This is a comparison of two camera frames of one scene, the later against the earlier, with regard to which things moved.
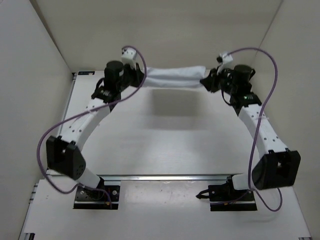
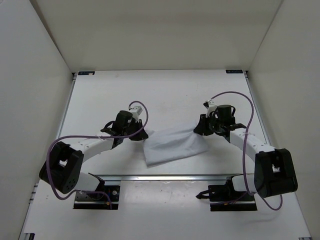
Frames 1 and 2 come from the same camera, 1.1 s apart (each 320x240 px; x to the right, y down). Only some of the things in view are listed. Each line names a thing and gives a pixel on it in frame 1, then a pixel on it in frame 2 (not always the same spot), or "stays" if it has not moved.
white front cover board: [158, 210] stays
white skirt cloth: [175, 76] to [166, 146]
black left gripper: [138, 70] to [141, 135]
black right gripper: [210, 82] to [201, 129]
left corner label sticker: [86, 73] stays
